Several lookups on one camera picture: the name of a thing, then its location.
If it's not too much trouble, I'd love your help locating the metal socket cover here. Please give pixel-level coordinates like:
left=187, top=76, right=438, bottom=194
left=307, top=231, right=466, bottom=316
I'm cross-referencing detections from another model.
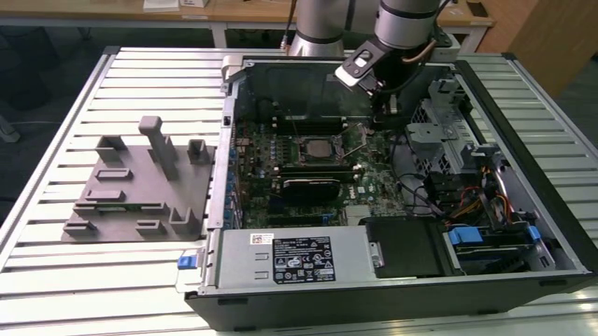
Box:
left=335, top=120, right=372, bottom=158

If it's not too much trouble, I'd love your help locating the silver CPU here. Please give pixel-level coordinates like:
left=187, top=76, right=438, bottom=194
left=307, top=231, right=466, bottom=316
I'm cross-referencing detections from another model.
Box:
left=306, top=139, right=342, bottom=159

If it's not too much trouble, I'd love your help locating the silver drive cage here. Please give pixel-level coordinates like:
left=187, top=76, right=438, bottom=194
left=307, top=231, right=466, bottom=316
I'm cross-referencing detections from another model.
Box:
left=391, top=78, right=485, bottom=176

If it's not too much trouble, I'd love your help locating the green motherboard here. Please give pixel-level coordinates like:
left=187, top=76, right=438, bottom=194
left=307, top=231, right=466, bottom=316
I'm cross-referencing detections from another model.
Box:
left=232, top=117, right=424, bottom=228

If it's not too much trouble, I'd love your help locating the black phone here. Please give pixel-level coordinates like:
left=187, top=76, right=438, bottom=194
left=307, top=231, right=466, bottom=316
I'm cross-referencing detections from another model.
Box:
left=466, top=1, right=490, bottom=18

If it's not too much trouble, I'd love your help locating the black graphics card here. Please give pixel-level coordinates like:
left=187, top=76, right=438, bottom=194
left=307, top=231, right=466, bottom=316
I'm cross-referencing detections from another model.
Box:
left=279, top=177, right=344, bottom=207

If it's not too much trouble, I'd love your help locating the silver heatsink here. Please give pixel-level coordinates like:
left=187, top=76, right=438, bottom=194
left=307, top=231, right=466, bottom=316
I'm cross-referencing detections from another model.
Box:
left=344, top=205, right=371, bottom=225

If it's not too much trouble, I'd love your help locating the wooden cabinet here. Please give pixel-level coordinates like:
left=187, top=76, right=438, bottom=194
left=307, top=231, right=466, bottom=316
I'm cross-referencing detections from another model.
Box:
left=475, top=0, right=598, bottom=96

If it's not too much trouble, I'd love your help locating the black plastic shroud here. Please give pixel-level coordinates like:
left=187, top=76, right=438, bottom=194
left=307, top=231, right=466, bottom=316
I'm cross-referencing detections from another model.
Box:
left=358, top=216, right=454, bottom=280

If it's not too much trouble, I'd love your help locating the hard disk in blue carrier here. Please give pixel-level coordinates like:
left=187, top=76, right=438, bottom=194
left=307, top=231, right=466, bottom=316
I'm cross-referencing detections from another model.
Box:
left=446, top=225, right=537, bottom=276

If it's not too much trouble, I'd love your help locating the blue plastic clip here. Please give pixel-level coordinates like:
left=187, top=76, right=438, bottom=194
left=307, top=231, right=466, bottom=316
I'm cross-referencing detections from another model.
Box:
left=526, top=225, right=542, bottom=252

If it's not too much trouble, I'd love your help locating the silver power supply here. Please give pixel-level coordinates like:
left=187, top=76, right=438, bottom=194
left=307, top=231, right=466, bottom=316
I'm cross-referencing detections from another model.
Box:
left=215, top=225, right=384, bottom=291

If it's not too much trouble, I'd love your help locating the silver disk bay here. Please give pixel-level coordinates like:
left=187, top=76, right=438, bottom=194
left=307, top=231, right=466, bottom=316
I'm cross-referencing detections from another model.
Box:
left=438, top=209, right=562, bottom=278

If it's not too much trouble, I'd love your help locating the black PC case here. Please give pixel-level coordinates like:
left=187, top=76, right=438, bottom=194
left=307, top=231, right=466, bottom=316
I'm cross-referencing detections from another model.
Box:
left=175, top=52, right=598, bottom=332

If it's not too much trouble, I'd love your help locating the grey parts rack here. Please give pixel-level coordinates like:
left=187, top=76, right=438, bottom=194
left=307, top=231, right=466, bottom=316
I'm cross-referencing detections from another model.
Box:
left=60, top=115, right=220, bottom=243

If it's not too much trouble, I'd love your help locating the green RAM stick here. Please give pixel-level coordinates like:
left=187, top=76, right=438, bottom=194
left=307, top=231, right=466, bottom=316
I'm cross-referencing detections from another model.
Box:
left=92, top=204, right=144, bottom=213

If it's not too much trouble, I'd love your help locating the wooden desk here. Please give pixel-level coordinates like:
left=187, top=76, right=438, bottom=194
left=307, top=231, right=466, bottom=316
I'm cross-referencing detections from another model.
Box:
left=0, top=0, right=497, bottom=53

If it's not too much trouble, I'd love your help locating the black office chair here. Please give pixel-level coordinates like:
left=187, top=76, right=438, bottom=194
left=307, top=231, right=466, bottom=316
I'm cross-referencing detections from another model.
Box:
left=0, top=24, right=61, bottom=113

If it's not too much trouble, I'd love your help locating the grey metal foot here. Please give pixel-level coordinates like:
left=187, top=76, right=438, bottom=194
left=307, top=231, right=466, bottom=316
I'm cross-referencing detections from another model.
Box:
left=0, top=114, right=20, bottom=144

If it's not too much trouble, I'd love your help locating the cable with brass plug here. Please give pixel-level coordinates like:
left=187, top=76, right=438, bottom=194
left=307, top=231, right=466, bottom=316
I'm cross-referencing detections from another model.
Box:
left=400, top=38, right=440, bottom=67

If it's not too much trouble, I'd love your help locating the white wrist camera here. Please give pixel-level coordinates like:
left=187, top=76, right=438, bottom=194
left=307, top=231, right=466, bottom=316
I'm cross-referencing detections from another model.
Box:
left=334, top=39, right=391, bottom=95

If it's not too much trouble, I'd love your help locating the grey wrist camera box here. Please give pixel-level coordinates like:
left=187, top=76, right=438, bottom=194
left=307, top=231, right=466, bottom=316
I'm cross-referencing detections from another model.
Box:
left=431, top=44, right=463, bottom=67

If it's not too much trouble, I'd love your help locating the black cable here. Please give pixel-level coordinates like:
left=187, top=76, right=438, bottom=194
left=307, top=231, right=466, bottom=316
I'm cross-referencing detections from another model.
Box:
left=434, top=0, right=454, bottom=41

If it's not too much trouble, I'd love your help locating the black wire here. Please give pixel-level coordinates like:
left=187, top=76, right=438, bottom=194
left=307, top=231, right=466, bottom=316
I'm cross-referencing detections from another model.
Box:
left=391, top=132, right=444, bottom=218

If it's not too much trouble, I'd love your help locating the red wire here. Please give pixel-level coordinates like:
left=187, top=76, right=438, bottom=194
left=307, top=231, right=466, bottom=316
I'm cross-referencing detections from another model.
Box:
left=459, top=186, right=483, bottom=211

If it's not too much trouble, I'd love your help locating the yellow wire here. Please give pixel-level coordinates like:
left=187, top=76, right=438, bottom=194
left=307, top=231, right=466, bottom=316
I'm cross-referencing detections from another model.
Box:
left=494, top=194, right=511, bottom=221

